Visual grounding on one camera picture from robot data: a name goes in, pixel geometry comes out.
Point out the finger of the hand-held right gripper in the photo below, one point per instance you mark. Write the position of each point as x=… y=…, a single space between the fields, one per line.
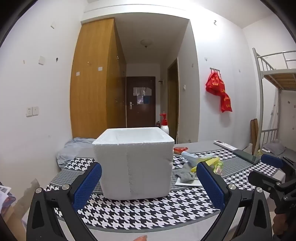
x=263 y=180
x=271 y=160

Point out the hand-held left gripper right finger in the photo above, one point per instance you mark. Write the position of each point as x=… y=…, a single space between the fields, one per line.
x=210 y=185

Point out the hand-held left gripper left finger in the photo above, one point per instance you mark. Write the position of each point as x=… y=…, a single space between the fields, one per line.
x=86 y=185

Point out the white tissue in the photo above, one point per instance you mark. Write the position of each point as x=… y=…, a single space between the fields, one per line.
x=192 y=184

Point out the yellow foam net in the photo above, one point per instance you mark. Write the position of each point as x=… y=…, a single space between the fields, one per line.
x=216 y=163

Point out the blue face mask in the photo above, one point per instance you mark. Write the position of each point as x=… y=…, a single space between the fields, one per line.
x=192 y=156

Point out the white foam board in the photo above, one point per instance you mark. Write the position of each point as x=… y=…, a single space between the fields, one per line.
x=134 y=166

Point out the grey pillow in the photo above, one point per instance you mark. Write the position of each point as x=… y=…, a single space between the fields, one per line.
x=275 y=148

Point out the black phone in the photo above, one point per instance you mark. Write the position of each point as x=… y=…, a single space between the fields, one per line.
x=247 y=157

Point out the grey cloth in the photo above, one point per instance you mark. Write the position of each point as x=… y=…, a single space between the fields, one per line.
x=185 y=173

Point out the wooden boards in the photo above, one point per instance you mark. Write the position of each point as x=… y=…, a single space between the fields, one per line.
x=254 y=136

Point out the blue-grey bedding pile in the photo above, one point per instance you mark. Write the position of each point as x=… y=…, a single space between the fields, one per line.
x=74 y=148

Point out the white remote control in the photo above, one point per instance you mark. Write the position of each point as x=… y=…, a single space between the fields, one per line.
x=225 y=144

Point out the red snack packet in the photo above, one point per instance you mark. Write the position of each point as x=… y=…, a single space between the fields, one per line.
x=180 y=150

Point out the houndstooth tablecloth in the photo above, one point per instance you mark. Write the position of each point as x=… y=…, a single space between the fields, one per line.
x=138 y=213

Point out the white lotion pump bottle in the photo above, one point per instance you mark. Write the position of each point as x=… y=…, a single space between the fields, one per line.
x=164 y=128

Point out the metal bunk bed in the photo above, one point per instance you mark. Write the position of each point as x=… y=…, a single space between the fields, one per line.
x=282 y=78

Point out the stack of papers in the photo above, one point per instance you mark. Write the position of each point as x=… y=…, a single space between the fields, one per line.
x=4 y=193

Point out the brown side door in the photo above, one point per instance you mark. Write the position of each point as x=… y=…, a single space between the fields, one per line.
x=173 y=104

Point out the dark brown entrance door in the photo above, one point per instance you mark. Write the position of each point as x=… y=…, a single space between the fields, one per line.
x=141 y=113

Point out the wooden wardrobe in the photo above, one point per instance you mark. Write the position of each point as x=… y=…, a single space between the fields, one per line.
x=92 y=92

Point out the red hanging banner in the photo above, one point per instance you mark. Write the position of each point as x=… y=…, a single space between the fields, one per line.
x=216 y=85

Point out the paper notices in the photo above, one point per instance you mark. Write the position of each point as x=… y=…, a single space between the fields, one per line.
x=141 y=95

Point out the ceiling lamp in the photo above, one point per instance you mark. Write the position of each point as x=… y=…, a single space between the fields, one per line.
x=146 y=42

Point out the white wall switch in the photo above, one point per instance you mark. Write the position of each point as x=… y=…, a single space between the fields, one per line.
x=35 y=111

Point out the white wall socket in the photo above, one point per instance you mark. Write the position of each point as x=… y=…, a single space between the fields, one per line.
x=29 y=111

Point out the metal wall hook rack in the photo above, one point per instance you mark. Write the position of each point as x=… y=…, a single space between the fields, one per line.
x=216 y=69

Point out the white wall box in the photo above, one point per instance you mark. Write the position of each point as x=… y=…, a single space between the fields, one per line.
x=41 y=60

